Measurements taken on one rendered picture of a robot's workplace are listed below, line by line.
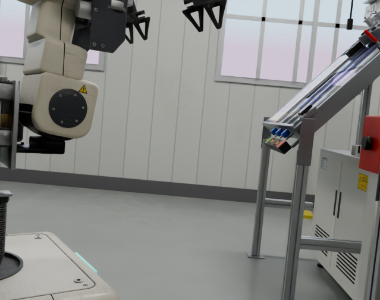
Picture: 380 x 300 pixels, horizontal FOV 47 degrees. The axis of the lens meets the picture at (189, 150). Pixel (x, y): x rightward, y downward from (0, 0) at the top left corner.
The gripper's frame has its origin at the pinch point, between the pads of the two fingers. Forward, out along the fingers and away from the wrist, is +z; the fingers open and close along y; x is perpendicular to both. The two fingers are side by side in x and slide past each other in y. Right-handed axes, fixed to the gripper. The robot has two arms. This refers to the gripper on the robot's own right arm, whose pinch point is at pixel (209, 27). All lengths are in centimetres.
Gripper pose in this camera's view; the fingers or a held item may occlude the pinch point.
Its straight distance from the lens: 131.1
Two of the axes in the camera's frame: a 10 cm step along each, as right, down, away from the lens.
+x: -8.2, 3.8, -4.2
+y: -5.0, -1.4, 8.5
